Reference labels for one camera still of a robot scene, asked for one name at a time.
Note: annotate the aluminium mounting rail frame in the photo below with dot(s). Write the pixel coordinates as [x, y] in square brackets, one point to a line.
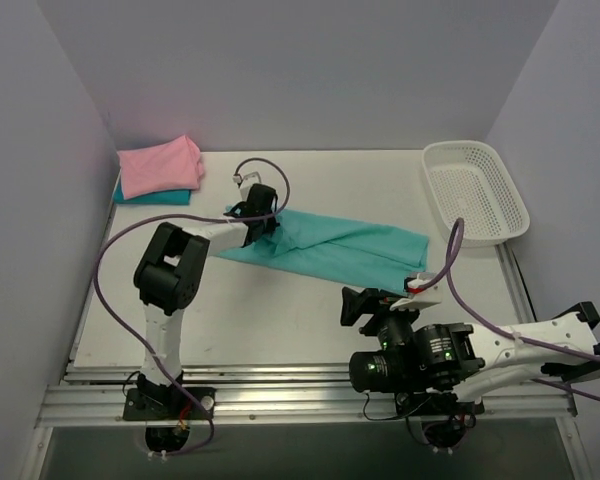
[278, 394]

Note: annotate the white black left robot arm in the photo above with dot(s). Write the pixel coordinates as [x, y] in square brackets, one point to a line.
[169, 275]

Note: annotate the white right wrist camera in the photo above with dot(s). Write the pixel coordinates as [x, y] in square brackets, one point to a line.
[421, 291]

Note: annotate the mint green t-shirt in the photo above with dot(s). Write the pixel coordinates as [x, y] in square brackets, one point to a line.
[344, 251]

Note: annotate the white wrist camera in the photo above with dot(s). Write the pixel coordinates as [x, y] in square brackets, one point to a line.
[421, 291]
[245, 182]

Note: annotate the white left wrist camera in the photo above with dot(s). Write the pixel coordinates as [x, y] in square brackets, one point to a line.
[245, 182]

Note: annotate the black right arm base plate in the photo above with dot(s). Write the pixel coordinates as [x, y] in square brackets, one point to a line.
[434, 404]

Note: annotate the white perforated plastic basket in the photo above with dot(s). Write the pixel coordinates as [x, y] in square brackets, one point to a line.
[468, 179]

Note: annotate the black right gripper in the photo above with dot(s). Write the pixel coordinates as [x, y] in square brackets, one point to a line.
[372, 307]

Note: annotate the folded pink t-shirt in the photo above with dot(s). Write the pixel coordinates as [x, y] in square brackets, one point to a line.
[175, 165]

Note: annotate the folded teal t-shirt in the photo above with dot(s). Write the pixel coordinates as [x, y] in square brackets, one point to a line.
[171, 197]

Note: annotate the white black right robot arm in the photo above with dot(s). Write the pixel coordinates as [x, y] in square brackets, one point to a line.
[564, 347]

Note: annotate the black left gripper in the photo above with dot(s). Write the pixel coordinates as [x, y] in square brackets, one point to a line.
[264, 220]

